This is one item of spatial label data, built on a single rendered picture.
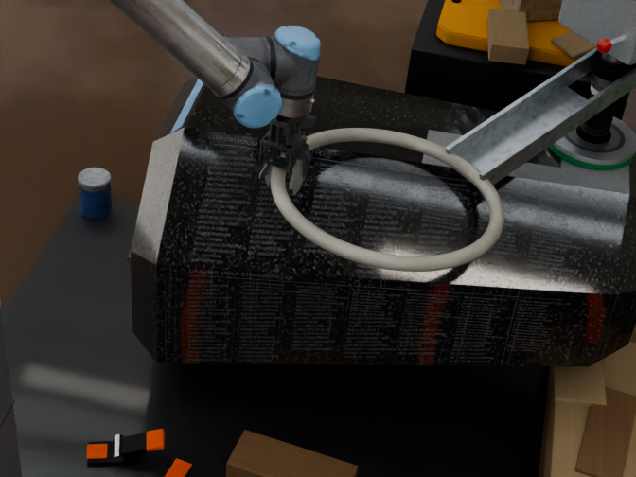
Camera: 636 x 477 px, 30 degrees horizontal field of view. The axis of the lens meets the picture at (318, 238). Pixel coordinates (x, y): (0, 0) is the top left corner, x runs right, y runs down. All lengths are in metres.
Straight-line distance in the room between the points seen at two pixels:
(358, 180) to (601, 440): 0.88
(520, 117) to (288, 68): 0.65
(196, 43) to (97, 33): 2.66
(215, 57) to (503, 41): 1.27
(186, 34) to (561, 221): 1.07
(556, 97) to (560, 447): 0.85
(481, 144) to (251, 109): 0.69
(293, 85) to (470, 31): 1.08
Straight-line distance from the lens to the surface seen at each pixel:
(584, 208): 2.77
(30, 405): 3.23
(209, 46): 2.11
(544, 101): 2.77
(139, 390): 3.24
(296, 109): 2.37
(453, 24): 3.36
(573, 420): 3.06
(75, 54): 4.61
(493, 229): 2.41
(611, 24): 2.65
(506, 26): 3.29
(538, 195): 2.76
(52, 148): 4.11
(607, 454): 3.00
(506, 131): 2.70
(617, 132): 2.94
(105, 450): 3.09
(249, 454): 2.94
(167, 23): 2.06
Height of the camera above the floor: 2.39
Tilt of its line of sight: 40 degrees down
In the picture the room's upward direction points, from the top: 6 degrees clockwise
